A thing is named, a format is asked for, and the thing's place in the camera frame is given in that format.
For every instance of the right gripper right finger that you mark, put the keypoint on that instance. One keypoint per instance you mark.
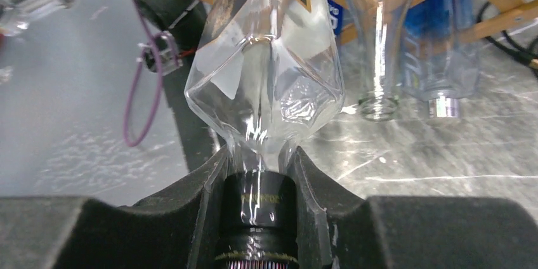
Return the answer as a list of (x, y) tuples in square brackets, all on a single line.
[(337, 229)]

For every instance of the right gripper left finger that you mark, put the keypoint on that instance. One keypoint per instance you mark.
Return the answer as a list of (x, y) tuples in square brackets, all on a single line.
[(176, 227)]

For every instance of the clear liquor bottle black cap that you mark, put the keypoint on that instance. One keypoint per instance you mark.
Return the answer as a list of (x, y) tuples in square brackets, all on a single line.
[(265, 77)]

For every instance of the tall blue square bottle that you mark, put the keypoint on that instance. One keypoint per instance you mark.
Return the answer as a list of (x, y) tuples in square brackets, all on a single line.
[(439, 69)]

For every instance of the clear glass bottle in rack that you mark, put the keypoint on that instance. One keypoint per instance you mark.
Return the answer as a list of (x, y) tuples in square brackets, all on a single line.
[(379, 29)]

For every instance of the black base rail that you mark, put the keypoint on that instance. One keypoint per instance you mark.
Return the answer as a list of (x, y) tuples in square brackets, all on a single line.
[(180, 23)]

